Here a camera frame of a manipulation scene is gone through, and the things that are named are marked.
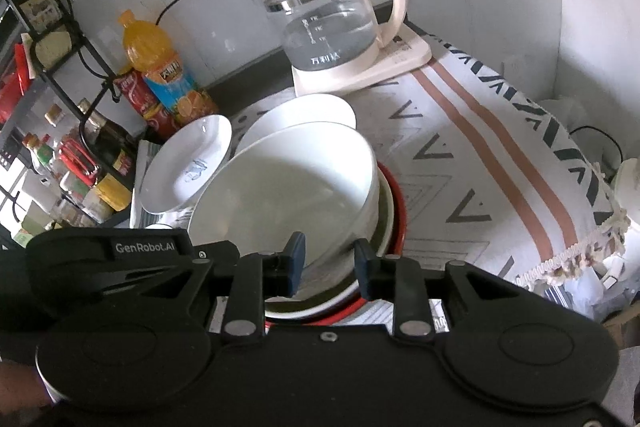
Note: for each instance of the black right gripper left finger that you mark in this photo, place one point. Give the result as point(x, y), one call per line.
point(257, 278)

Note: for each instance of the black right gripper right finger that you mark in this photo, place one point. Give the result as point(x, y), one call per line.
point(494, 337)

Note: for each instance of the white ribbed bowl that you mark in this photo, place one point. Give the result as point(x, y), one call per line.
point(319, 178)

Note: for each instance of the large white bowl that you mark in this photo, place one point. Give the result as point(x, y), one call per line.
point(330, 281)

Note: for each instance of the person's hand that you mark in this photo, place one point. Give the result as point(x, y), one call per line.
point(23, 394)

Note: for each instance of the dark soy sauce bottle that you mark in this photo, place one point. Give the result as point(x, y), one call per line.
point(112, 143)

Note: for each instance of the red plate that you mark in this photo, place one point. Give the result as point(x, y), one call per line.
point(395, 226)

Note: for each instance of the patterned white table cloth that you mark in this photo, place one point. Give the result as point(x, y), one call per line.
point(485, 176)

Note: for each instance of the white sweet print plate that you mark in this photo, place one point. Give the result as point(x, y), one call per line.
point(185, 164)

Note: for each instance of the white appliance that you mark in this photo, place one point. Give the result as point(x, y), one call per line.
point(626, 188)

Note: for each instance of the red cola bottle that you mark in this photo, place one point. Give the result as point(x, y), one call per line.
point(142, 99)

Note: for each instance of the orange juice bottle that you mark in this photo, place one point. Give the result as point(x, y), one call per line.
point(150, 51)

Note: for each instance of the white bakery print plate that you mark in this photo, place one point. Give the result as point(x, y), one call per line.
point(319, 107)

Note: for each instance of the cream kettle base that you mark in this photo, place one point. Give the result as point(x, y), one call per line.
point(406, 51)

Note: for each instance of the black wire spice rack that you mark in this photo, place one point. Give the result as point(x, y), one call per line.
point(56, 37)

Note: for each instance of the glass kettle cream handle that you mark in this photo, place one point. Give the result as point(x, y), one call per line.
point(321, 34)

